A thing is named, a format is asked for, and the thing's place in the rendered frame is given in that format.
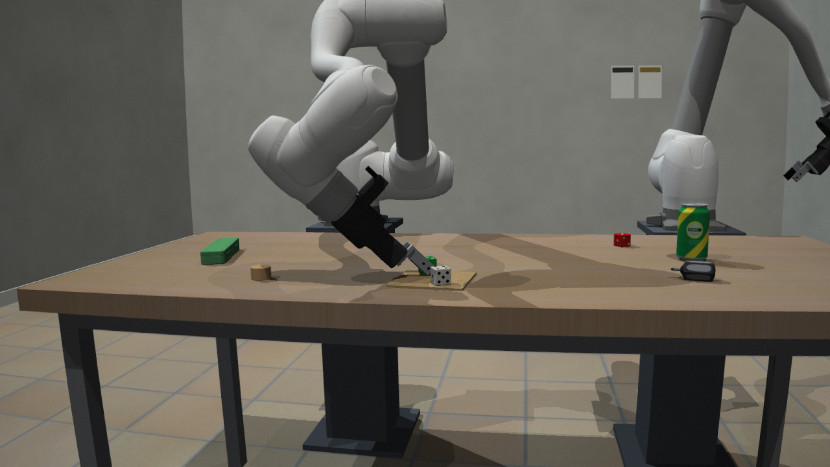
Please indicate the tan mat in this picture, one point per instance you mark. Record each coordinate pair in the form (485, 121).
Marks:
(412, 279)

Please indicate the red die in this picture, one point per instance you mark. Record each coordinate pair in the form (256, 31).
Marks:
(622, 239)

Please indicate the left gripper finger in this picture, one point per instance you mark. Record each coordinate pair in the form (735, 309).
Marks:
(803, 170)
(793, 170)

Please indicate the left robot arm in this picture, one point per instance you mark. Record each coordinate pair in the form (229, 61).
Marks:
(689, 161)

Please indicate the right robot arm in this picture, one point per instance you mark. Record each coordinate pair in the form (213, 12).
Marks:
(357, 100)

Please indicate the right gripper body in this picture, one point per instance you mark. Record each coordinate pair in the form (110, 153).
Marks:
(353, 216)

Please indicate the white die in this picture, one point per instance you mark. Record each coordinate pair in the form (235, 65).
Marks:
(440, 275)

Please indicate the green soda can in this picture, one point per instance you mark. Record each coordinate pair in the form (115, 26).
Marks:
(693, 232)

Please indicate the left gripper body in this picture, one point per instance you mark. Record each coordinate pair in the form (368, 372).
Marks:
(820, 159)

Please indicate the green die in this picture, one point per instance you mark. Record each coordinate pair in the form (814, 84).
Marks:
(432, 260)

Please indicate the tan short cylinder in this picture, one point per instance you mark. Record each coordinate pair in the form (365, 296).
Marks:
(260, 272)

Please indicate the green rounded box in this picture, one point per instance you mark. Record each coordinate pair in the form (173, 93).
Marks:
(220, 251)

